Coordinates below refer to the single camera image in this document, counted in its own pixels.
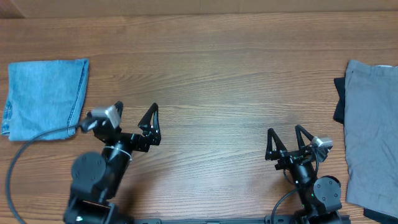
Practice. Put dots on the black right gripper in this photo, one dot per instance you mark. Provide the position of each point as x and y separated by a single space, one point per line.
292 159

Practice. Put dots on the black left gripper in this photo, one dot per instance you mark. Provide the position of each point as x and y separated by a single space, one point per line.
151 135

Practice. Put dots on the light blue denim jeans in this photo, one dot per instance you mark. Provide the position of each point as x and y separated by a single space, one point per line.
44 95

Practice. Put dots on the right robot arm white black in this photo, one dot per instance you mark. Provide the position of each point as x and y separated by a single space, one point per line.
320 196

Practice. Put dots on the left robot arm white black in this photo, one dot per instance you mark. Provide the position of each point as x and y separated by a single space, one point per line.
96 176

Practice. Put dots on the black garment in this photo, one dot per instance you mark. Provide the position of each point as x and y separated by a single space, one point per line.
339 114

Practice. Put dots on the grey folded garment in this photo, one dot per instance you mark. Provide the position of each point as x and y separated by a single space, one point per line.
370 129

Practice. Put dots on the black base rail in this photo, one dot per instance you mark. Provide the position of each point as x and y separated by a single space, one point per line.
217 221

